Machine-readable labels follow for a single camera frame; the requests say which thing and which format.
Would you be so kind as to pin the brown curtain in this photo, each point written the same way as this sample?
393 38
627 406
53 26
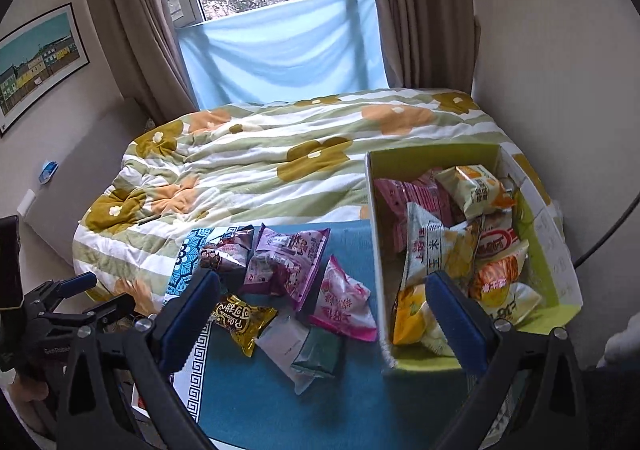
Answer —
130 30
420 20

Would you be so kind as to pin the light blue cloth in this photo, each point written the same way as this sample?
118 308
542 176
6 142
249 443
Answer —
280 50

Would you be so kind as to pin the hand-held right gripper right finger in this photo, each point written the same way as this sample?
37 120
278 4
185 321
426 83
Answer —
455 320

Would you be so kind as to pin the cream orange snack packet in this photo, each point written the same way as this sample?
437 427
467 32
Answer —
475 190

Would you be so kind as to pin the green cardboard box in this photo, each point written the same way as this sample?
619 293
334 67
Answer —
430 160

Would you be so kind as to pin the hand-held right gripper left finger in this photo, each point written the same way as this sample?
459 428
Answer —
192 315

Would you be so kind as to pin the white plain snack packet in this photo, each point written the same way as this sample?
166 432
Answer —
280 345

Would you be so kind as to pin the framed houses picture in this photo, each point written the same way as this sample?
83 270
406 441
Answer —
35 65

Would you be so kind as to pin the red white snack packet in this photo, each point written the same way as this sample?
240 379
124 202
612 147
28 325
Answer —
495 240

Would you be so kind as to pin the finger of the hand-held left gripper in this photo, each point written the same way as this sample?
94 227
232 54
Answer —
70 287
112 310

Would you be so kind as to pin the floral striped blanket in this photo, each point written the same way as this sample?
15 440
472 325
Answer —
240 170

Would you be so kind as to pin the dark brown snack packet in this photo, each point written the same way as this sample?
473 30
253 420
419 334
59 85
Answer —
227 252

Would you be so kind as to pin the pink white snack packet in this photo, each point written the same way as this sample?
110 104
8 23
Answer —
342 302

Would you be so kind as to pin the grey green snack packet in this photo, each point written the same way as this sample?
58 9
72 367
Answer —
320 355

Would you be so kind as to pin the black curved pole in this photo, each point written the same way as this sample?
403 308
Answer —
605 245

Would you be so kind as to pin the teal patterned table mat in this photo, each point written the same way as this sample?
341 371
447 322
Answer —
350 405

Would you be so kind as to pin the white yellow corn snack packet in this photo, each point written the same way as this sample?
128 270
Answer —
430 245

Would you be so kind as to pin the person's left hand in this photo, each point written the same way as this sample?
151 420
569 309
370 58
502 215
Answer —
30 387

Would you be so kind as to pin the pink striped snack packet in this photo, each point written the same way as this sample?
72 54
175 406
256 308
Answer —
405 200

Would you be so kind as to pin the gold brown snack packet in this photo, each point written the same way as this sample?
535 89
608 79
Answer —
245 322

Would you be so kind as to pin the white wall switch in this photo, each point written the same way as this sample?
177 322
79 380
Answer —
26 202

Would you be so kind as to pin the small blue white object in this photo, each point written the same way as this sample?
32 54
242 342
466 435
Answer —
49 172

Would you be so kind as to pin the bright yellow snack packet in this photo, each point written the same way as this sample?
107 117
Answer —
412 320

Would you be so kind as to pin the purple snack packet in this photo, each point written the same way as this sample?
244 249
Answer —
285 270

